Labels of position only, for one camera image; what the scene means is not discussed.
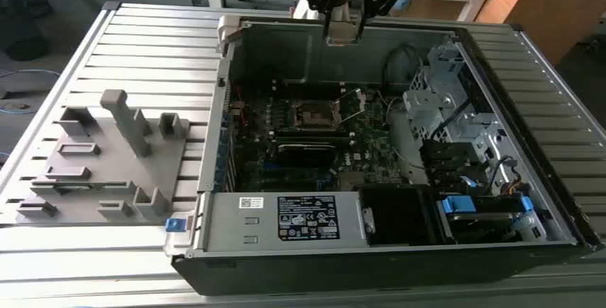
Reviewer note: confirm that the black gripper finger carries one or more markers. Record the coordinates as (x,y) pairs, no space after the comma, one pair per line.
(327,27)
(361,26)

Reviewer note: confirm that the silver square CPU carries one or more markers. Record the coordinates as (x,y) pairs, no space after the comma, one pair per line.
(344,33)

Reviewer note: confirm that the CPU socket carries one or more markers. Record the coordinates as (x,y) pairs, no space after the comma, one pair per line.
(315,114)

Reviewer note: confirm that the black RAM slot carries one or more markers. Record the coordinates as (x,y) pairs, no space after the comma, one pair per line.
(312,134)
(312,138)
(312,130)
(312,142)

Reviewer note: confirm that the silver metal drive cage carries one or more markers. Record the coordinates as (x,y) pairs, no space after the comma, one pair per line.
(426,100)

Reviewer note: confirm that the green motherboard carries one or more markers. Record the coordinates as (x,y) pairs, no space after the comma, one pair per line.
(373,144)

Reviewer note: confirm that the black graphics card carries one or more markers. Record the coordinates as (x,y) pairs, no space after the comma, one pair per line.
(304,155)

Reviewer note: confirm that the brown wooden cabinet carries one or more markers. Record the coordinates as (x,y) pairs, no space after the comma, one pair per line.
(544,3)

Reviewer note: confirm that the black plastic holder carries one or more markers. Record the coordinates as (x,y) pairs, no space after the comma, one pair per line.
(450,159)

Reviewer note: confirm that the tan chipset heatsink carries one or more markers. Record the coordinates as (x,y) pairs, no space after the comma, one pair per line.
(351,178)

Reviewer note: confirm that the hard disk in blue carrier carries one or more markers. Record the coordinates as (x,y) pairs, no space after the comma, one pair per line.
(456,204)

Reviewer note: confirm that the silver power supply unit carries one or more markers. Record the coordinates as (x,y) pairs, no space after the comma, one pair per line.
(227,223)

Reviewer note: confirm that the grey plastic parts rack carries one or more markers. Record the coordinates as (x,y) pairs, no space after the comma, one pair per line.
(113,166)

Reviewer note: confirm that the black floor bin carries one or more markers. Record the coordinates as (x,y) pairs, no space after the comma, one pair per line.
(25,45)

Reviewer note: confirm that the blue case latch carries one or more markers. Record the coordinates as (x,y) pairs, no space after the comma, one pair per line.
(173,225)

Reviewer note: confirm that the black open PC case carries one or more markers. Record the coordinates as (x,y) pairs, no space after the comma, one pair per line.
(331,276)

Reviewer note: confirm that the green RAM stick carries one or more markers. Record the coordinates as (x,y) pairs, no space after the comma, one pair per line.
(70,187)

